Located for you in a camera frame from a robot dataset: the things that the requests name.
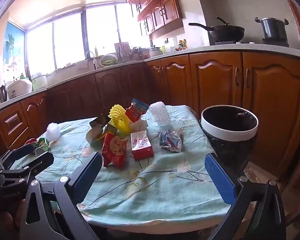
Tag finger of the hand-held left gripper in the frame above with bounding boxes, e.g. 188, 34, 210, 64
0, 151, 55, 188
0, 144, 38, 173

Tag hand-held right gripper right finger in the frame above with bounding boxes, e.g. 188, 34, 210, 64
204, 152, 288, 240

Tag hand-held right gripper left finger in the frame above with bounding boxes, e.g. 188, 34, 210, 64
21, 151, 104, 240

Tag small green foil wrapper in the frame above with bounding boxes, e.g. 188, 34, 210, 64
35, 137, 50, 153

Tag black bin with white rim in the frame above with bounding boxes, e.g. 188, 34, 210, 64
199, 105, 259, 165

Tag green and silver snack packet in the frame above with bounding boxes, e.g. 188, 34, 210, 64
86, 114, 115, 145

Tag yellow foam fruit net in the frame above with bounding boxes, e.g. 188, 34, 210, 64
109, 104, 132, 134

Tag white tissue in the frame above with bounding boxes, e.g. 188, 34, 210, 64
130, 120, 149, 132

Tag person's left hand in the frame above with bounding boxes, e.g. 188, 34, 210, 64
0, 199, 25, 233

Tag small white foam net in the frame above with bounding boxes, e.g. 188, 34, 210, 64
46, 122, 62, 140

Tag silver foil sheet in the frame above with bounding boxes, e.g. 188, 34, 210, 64
242, 162, 262, 183

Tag red cookie packet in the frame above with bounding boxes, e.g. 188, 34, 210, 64
101, 133, 128, 168

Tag red and white carton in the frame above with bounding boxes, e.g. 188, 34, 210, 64
130, 130, 154, 160

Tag crumpled blue white wrapper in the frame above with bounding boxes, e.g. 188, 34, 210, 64
158, 127, 185, 153

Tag steel electric kettle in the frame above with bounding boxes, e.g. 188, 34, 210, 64
0, 85, 8, 105

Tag white rice cooker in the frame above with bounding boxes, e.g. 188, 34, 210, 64
5, 79, 33, 99

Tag green and white cooker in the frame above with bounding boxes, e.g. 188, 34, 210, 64
31, 73, 48, 91

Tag red and blue snack packet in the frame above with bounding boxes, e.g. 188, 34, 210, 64
125, 98, 150, 123

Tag large white foam net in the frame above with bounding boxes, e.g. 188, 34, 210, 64
149, 101, 172, 127

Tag wooden lower cabinets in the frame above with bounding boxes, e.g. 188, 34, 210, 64
0, 51, 300, 170

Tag wooden cabinets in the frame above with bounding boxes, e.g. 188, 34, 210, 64
0, 51, 300, 170
127, 0, 188, 37

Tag chrome kitchen faucet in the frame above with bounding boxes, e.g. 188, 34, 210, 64
84, 51, 98, 70

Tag large kitchen window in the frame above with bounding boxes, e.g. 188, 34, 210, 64
25, 4, 150, 77

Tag utensil holder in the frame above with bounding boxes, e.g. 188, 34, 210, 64
114, 42, 130, 62

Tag speckled kitchen countertop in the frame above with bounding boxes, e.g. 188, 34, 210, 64
0, 44, 300, 113

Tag white electric pot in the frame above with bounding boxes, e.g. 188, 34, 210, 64
149, 45, 163, 58

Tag black wok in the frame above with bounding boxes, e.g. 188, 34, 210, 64
189, 17, 245, 42

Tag black gas stove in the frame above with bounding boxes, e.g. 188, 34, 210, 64
215, 38, 290, 47

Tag grey cooking pot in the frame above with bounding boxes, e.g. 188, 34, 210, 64
255, 17, 289, 40

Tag wooden upper cabinets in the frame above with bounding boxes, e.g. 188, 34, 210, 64
127, 0, 188, 37

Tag wall poster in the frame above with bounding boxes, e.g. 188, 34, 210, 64
2, 22, 25, 83

